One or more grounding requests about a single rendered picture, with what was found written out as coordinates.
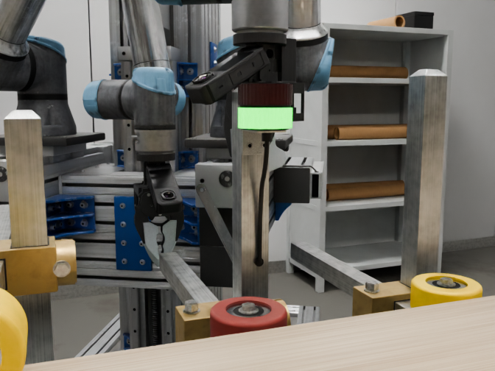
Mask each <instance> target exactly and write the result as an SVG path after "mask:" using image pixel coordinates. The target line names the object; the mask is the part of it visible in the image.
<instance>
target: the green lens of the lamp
mask: <svg viewBox="0 0 495 371"><path fill-rule="evenodd" d="M238 128H242V129H289V128H292V107H286V108H246V107H238Z"/></svg>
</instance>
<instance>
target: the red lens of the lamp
mask: <svg viewBox="0 0 495 371"><path fill-rule="evenodd" d="M292 92H293V85H292V84H240V85H238V105H292Z"/></svg>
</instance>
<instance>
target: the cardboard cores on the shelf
mask: <svg viewBox="0 0 495 371"><path fill-rule="evenodd" d="M330 77H356V78H396V79H407V78H408V69H407V68H406V67H387V66H331V71H330ZM386 138H407V124H352V125H328V139H336V140H356V139H386ZM400 195H404V181H403V180H388V181H374V182H361V183H334V184H326V201H335V200H344V199H363V198H372V197H390V196H400Z"/></svg>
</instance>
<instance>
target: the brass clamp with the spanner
mask: <svg viewBox="0 0 495 371"><path fill-rule="evenodd" d="M274 300H275V301H277V302H279V303H280V304H282V305H283V306H284V307H285V308H286V310H287V326H290V325H291V321H290V315H289V310H288V308H287V304H286V303H285V302H284V301H283V300H282V299H274ZM220 301H221V300H220ZM220 301H214V302H208V303H198V308H199V309H200V313H198V314H184V313H183V309H184V308H185V306H184V305H180V306H176V307H175V337H176V342H185V341H191V340H196V339H206V338H210V311H211V308H212V307H213V306H214V305H215V304H216V303H218V302H220Z"/></svg>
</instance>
